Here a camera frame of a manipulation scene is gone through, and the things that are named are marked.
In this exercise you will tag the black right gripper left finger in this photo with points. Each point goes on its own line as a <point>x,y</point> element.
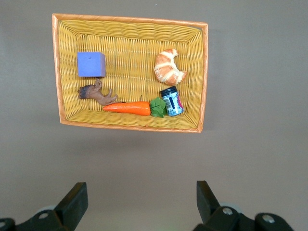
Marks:
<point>72,204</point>

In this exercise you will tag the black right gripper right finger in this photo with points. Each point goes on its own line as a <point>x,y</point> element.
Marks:
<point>207,202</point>

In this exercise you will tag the small blue labelled can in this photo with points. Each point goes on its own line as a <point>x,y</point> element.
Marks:
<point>172,103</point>

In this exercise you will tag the brown toy lion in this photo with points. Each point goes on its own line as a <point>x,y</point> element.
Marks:
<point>96,95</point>

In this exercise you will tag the orange toy carrot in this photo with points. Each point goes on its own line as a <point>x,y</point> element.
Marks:
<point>130,108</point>

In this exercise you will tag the toy croissant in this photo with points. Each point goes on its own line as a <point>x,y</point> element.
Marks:
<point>166,67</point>

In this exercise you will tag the purple foam cube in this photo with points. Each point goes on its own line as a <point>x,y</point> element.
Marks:
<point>90,64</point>

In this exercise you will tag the yellow wicker basket orange rim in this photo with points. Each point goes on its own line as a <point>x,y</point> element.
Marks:
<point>134,60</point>

